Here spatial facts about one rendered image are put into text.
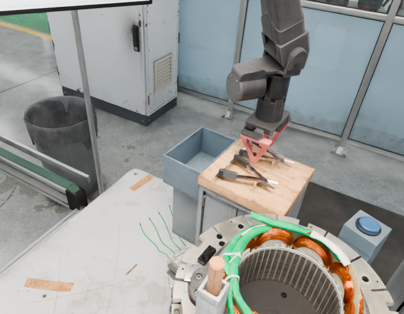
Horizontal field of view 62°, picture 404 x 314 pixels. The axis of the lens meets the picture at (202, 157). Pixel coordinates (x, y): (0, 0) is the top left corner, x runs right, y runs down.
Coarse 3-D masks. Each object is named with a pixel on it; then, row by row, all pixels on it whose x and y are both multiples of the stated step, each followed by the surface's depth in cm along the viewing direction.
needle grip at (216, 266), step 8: (216, 256) 36; (216, 264) 36; (224, 264) 36; (208, 272) 37; (216, 272) 35; (208, 280) 37; (216, 280) 37; (208, 288) 38; (216, 288) 38; (216, 296) 39
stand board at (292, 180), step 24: (240, 144) 84; (216, 168) 75; (240, 168) 76; (264, 168) 76; (288, 168) 77; (312, 168) 78; (216, 192) 72; (240, 192) 69; (264, 192) 70; (288, 192) 70
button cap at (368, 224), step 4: (364, 216) 69; (360, 220) 68; (364, 220) 68; (368, 220) 68; (372, 220) 68; (360, 224) 68; (364, 224) 67; (368, 224) 67; (372, 224) 67; (376, 224) 67; (364, 228) 67; (368, 228) 67; (372, 228) 67; (376, 228) 67; (372, 232) 66; (376, 232) 67
